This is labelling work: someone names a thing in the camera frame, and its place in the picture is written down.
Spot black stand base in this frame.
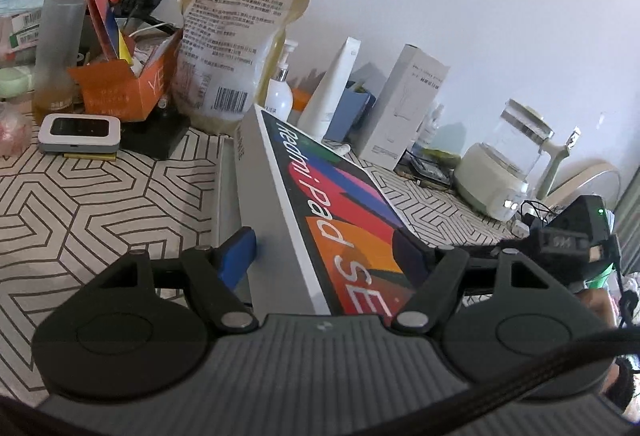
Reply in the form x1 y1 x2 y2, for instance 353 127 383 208
119 108 192 162

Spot pink plastic bag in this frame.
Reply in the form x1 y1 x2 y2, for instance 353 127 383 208
0 102 39 159

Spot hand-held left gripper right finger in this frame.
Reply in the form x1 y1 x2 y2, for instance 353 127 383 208
391 231 551 333

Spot tangle of black cables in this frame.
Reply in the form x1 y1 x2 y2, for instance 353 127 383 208
519 200 557 227

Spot Redmi Pad SE box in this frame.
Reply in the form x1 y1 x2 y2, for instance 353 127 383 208
235 104 437 317

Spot white cosmetic tube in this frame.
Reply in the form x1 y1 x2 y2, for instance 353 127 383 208
298 36 362 142

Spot small clear spray bottle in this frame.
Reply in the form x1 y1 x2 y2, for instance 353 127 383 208
417 102 445 152

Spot red and yellow card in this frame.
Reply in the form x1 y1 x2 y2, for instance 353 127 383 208
84 0 134 64

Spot white labelled boxes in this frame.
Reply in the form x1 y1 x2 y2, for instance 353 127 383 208
0 10 44 67

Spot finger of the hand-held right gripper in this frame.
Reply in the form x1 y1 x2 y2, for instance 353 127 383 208
492 228 539 253

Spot orange cardboard box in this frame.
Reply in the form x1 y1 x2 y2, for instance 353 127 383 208
68 29 184 123

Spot green packet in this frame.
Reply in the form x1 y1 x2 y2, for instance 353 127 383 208
414 148 462 167

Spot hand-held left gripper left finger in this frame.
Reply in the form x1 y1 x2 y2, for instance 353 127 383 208
90 227 258 333

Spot tall white carton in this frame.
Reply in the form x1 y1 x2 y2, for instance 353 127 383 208
358 44 450 171

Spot green round jar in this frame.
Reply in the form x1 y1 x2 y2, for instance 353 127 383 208
0 65 35 99

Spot glass electric kettle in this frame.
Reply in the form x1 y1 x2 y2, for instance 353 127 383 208
453 99 582 222

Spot white pump bottle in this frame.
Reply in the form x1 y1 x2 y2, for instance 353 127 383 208
263 39 300 122

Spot person's right forearm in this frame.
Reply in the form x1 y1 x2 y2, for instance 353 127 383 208
580 291 619 330

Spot orange small container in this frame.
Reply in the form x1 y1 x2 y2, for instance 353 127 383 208
291 88 314 115

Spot white portable wifi device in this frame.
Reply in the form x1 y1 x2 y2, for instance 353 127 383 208
38 113 121 155

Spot blue pen holder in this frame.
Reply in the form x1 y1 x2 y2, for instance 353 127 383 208
323 80 377 142

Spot brown snack pouch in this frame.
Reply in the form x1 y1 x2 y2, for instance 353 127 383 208
172 0 316 137

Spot geometric patterned desktop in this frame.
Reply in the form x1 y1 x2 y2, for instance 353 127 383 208
0 113 528 419

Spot frosted bottle with gold cap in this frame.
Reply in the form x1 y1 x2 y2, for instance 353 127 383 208
33 0 95 125

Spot black braided cable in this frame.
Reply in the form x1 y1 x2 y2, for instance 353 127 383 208
430 328 640 436

